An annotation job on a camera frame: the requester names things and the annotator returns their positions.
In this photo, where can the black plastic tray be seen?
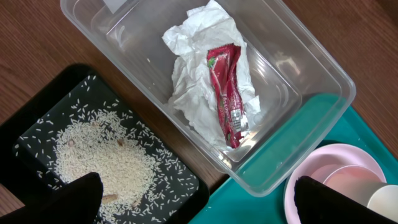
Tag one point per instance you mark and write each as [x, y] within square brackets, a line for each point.
[31, 109]

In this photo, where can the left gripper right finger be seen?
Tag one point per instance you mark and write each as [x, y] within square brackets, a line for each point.
[317, 203]

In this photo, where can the teal plastic tray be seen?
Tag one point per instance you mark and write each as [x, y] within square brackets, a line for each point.
[350, 142]

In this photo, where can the large pink plate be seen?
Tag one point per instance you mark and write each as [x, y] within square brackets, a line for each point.
[298, 165]

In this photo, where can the red ketchup packet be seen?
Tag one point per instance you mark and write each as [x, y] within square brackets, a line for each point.
[222, 64]

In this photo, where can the white napkin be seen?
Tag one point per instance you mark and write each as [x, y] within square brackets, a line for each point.
[207, 27]

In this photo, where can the small pink saucer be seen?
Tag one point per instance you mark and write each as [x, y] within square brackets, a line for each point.
[330, 172]

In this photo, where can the clear plastic bin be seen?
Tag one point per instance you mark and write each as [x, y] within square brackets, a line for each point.
[301, 88]

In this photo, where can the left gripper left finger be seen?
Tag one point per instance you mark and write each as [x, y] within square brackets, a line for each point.
[77, 202]

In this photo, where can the pale green cup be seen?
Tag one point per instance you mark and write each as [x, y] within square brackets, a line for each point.
[377, 196]

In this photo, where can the white rice pile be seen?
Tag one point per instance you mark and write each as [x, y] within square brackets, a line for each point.
[92, 130]

